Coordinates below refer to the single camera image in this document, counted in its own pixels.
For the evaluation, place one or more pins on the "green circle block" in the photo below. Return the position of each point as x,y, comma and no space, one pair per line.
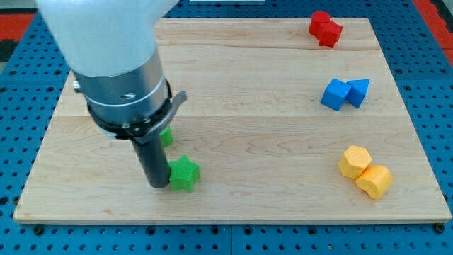
166,136

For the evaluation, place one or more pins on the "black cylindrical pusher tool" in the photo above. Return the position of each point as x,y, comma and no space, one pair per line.
152,157

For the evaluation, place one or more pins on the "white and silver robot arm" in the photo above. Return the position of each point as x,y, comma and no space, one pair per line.
111,49

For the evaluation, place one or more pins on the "green star block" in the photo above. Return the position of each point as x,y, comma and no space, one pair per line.
184,174

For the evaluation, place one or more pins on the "red star block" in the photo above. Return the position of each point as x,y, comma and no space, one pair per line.
328,33

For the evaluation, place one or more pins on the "wooden board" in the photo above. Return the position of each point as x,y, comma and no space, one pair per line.
267,149

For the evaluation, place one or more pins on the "black clamp with lever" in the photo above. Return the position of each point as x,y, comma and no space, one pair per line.
148,124

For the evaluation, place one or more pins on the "blue cube block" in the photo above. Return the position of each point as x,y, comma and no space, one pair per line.
335,94

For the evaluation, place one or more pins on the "yellow hexagon block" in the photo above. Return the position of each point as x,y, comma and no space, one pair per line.
354,161

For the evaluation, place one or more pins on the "blue triangle block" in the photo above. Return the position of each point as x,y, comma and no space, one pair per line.
358,91

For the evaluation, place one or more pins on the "red cylinder block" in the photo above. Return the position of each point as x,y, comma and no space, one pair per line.
317,18

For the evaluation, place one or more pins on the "yellow cylinder block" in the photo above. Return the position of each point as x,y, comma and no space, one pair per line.
375,181

